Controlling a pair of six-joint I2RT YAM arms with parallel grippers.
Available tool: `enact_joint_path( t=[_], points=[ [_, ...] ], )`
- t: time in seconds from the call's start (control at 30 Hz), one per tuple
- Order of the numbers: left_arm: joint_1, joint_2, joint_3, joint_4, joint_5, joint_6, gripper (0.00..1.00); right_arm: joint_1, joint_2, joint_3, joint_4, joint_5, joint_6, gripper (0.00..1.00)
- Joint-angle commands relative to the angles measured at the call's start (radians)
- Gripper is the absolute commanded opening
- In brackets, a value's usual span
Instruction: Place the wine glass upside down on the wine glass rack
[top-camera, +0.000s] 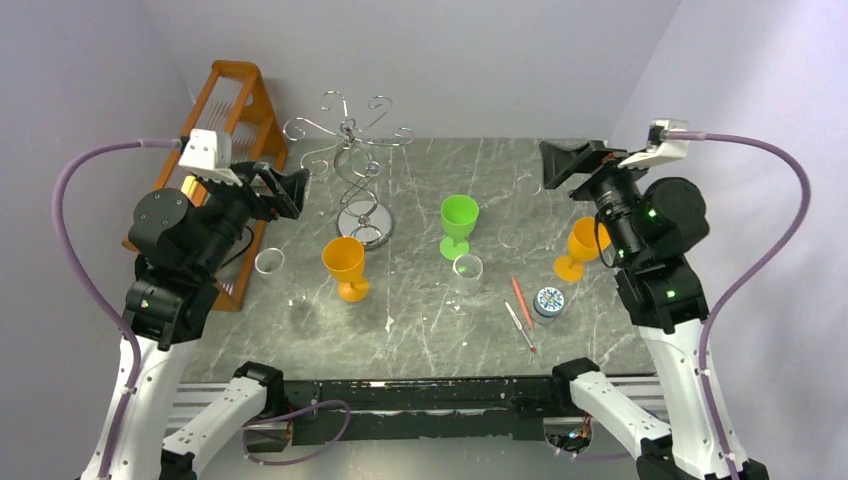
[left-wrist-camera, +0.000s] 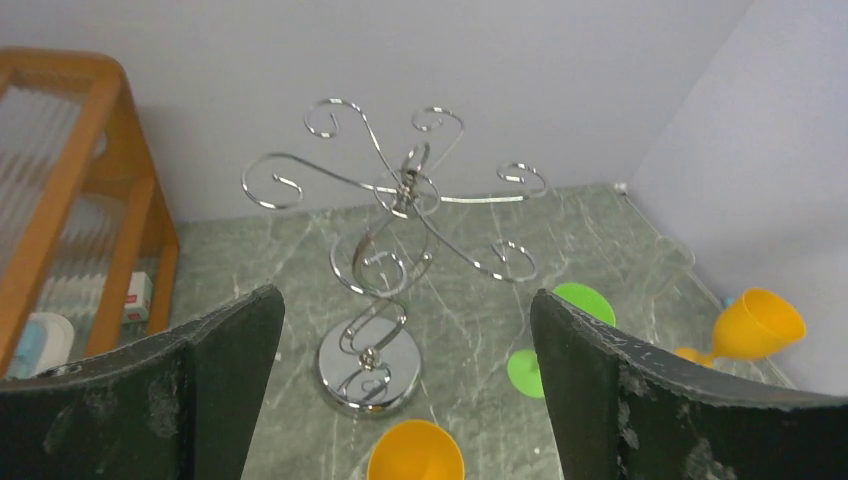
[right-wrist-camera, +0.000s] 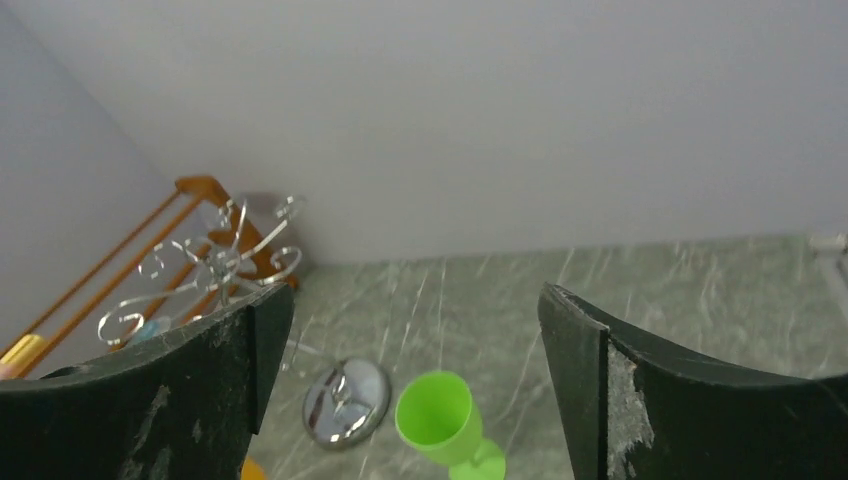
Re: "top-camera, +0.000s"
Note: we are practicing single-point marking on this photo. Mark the clear wine glass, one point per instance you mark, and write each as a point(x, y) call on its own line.
point(464, 285)
point(277, 276)
point(510, 236)

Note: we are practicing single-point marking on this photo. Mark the white red pen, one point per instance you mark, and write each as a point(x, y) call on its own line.
point(520, 327)

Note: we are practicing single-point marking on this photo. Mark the orange wooden rack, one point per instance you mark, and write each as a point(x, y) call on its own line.
point(232, 132)

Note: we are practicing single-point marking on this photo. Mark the orange plastic wine glass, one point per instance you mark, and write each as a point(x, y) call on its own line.
point(344, 258)

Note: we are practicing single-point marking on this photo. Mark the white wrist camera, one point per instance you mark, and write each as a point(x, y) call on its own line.
point(659, 149)
point(208, 156)

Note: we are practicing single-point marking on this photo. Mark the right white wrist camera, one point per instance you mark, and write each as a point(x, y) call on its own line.
point(659, 149)

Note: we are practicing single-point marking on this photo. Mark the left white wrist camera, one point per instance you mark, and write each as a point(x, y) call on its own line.
point(208, 156)

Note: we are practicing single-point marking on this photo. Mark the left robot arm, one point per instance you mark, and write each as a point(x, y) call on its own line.
point(152, 361)

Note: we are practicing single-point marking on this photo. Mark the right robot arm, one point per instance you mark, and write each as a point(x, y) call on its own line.
point(651, 231)

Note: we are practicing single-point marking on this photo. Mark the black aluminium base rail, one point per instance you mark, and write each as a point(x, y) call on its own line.
point(518, 407)

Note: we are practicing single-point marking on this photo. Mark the blue patterned round tin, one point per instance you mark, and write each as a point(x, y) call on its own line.
point(548, 304)

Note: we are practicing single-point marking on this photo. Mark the green plastic wine glass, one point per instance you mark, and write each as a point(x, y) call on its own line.
point(459, 214)

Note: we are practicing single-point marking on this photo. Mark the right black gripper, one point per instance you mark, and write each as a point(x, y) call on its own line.
point(593, 171)

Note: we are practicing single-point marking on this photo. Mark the yellow highlighter marker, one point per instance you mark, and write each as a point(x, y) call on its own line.
point(189, 186)

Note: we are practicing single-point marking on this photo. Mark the chrome wine glass rack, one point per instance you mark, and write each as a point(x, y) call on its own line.
point(361, 215)

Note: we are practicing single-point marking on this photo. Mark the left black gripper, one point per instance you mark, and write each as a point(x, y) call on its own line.
point(289, 189)

